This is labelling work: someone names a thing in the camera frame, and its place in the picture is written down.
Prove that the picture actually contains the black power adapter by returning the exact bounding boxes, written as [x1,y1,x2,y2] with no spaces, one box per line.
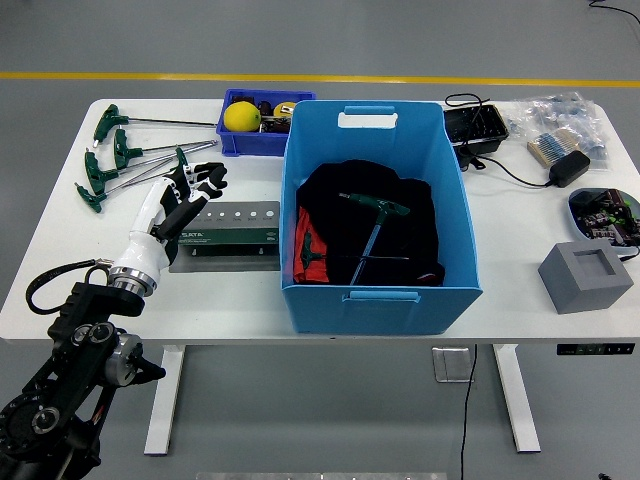
[548,149,592,190]

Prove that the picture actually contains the electronic parts pile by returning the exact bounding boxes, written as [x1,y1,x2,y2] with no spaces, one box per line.
[569,188,640,247]

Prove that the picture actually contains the small dark blue bin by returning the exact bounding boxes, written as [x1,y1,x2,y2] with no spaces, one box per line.
[215,88,317,157]

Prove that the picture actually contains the red cloth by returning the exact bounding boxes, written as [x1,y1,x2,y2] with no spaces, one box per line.
[292,207,439,285]

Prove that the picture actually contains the yellow lemon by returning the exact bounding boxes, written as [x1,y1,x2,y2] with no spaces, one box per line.
[222,100,263,133]

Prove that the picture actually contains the large light blue plastic box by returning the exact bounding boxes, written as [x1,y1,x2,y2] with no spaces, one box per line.
[279,99,484,336]

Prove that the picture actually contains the white table leg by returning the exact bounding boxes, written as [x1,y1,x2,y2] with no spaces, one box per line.
[143,344,186,457]
[492,343,542,454]

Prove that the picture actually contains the black cloth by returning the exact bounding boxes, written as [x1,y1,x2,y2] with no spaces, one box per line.
[295,159,446,287]

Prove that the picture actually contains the grey foam block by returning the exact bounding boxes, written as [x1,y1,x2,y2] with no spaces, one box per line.
[537,239,635,315]

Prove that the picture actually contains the black hanging cable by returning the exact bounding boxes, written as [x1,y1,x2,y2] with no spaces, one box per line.
[458,343,479,480]

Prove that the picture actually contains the clear bag of blue parts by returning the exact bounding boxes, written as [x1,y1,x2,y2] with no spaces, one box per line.
[507,91,611,174]

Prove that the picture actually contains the large green T-handle hex wrench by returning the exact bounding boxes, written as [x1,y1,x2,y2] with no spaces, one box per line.
[338,192,412,287]

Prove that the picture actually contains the grey green hex wrench stand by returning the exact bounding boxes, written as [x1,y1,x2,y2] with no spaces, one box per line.
[168,200,282,274]

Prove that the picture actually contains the black power adapter cable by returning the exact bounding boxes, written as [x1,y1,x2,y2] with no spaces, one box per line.
[443,92,556,190]

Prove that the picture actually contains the dark brown parts pile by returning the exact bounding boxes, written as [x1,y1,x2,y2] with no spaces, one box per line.
[259,115,292,134]

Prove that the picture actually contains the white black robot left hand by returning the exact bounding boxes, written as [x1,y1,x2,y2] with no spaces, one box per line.
[112,160,230,276]

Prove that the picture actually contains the white blue plate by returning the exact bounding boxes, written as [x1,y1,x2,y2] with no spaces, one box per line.
[567,187,640,250]

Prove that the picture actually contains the black table control panel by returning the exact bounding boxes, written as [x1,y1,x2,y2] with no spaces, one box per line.
[556,342,636,357]

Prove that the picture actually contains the resistor tape bundle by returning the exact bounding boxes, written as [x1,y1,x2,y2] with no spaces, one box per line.
[526,127,584,168]

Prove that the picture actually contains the black floor cable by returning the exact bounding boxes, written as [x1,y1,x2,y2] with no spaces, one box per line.
[588,0,640,24]

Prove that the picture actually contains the black plastic tray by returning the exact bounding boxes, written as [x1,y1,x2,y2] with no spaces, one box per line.
[443,104,510,156]

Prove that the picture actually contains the metal floor socket cover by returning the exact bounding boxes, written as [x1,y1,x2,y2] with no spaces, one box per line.
[432,346,475,384]

